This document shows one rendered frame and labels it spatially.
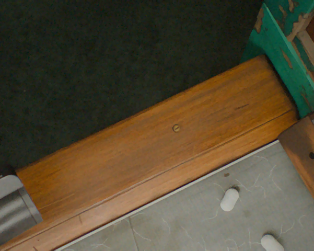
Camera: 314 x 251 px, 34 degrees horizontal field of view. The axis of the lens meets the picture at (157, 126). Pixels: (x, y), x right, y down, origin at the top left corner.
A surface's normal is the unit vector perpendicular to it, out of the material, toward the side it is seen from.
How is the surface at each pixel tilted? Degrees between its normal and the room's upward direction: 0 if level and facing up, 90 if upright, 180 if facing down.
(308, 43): 2
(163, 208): 0
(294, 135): 66
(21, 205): 23
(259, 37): 88
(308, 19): 90
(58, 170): 0
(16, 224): 47
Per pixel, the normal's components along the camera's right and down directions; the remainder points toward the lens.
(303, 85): -0.90, 0.43
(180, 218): 0.00, -0.25
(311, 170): -0.83, 0.29
